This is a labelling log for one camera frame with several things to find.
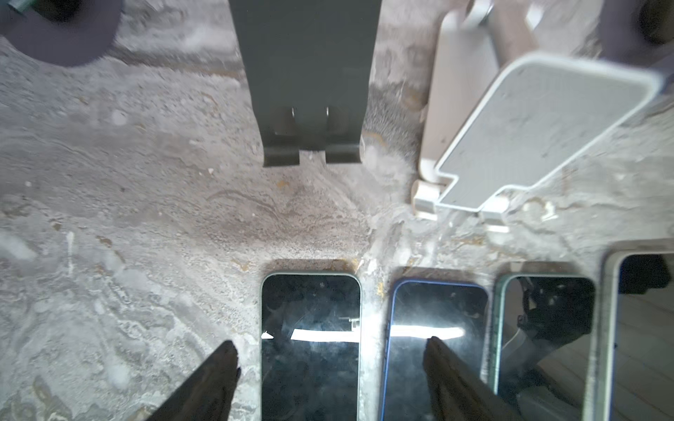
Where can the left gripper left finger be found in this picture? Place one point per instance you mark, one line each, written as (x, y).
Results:
(208, 393)

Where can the dark stand under green phone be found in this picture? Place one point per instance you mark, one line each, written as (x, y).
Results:
(308, 67)

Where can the white stand middle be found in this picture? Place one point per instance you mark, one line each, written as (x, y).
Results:
(503, 115)

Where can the green edged phone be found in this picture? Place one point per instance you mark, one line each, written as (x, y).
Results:
(311, 343)

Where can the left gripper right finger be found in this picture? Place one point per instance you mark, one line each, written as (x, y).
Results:
(455, 392)

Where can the blue edged phone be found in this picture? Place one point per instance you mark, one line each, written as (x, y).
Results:
(420, 309)

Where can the dark stand far left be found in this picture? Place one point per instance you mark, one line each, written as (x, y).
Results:
(63, 33)

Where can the dark stand under blue phone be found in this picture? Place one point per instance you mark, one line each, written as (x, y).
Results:
(637, 33)

